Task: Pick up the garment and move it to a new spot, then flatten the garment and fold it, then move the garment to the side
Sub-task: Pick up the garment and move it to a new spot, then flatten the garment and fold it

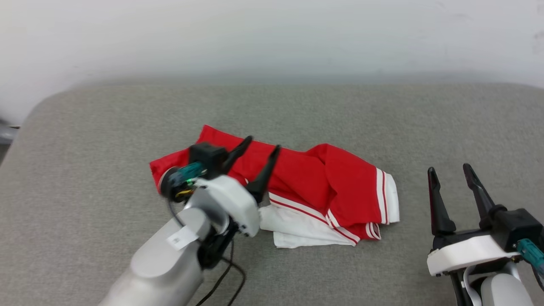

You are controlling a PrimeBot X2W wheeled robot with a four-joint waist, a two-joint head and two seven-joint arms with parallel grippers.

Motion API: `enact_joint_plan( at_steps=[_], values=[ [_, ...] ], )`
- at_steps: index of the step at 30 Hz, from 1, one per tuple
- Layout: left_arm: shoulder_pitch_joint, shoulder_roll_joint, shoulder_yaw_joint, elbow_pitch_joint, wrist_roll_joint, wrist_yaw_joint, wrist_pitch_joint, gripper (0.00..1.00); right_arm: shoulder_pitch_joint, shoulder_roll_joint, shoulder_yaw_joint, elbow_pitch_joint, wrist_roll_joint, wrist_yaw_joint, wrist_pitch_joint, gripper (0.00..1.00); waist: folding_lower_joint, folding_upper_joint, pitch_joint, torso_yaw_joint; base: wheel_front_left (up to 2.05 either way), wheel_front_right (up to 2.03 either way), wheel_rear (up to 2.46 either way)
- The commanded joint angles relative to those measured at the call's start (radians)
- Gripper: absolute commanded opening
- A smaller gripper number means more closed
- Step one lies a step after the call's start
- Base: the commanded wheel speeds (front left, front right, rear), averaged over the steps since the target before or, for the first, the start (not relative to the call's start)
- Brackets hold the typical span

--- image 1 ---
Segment white paper label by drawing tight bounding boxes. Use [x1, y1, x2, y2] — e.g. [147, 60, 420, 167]
[167, 226, 199, 250]

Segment teal right camera connector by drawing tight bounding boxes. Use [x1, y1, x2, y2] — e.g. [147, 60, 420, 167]
[516, 239, 544, 275]

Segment teal left camera connector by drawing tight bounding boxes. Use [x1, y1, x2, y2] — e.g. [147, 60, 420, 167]
[170, 161, 205, 184]

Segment thin black cable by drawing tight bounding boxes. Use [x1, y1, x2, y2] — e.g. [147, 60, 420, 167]
[195, 238, 247, 306]
[167, 198, 188, 230]

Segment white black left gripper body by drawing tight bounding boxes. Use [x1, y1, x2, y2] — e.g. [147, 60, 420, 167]
[158, 167, 261, 238]

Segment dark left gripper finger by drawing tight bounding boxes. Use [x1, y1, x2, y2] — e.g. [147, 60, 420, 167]
[246, 144, 282, 204]
[222, 135, 254, 175]

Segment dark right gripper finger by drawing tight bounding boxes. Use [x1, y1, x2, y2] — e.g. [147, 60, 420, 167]
[462, 163, 507, 230]
[427, 167, 456, 237]

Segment thick black cable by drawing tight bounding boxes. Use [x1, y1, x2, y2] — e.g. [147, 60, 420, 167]
[450, 273, 467, 306]

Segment teal camera connector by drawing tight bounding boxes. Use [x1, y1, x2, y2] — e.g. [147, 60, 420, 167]
[516, 239, 544, 275]
[170, 161, 205, 184]

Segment white flat cable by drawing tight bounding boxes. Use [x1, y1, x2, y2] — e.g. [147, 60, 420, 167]
[462, 266, 483, 306]

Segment red white striped garment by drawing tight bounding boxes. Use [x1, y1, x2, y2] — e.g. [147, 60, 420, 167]
[150, 125, 401, 249]

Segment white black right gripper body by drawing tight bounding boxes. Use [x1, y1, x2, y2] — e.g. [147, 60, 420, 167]
[427, 229, 521, 278]

